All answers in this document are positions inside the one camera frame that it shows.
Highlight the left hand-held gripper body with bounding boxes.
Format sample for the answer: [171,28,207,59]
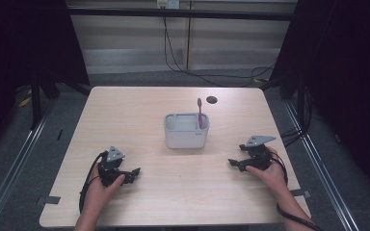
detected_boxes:
[97,145,133,188]

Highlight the black horizontal bar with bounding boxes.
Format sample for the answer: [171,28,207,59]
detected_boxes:
[66,7,299,22]

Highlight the bundle of black floor cables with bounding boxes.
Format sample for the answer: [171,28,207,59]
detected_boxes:
[279,86,314,148]

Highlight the person's left hand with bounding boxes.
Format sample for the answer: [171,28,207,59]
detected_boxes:
[84,163,126,210]

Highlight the person's right hand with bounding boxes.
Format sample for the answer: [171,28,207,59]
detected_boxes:
[245,146,289,195]

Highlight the pink and grey toothbrush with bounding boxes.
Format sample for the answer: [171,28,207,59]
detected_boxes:
[197,97,204,130]

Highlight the left hand-held gripper black cable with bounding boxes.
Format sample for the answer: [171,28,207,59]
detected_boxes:
[78,151,109,216]

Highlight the hand-held gripper black cable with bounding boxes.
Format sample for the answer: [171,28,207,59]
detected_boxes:
[269,151,324,231]
[78,151,109,216]

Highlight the black metal stand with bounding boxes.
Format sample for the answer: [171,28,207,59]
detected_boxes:
[30,71,43,131]

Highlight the black wall cable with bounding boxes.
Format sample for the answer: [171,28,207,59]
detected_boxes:
[162,14,276,89]

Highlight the grey tape strip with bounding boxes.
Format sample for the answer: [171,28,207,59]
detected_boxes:
[35,194,62,207]
[290,189,312,198]

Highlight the white toothbrush holder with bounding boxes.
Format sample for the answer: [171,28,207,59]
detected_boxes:
[163,112,211,150]

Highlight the black curtain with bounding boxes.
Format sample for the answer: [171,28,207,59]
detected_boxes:
[263,0,370,196]
[0,0,91,162]

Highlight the right hand-held gripper black cable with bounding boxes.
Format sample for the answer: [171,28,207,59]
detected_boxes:
[269,151,324,231]

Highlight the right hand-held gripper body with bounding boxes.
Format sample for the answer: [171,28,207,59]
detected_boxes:
[242,135,278,172]

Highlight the white wall power outlet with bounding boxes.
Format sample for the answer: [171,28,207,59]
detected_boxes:
[156,0,181,10]

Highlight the yellow floor item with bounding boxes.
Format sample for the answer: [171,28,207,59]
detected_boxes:
[17,95,33,109]

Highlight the metal floor rail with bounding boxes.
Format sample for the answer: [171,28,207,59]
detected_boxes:
[281,99,362,231]
[0,97,58,231]

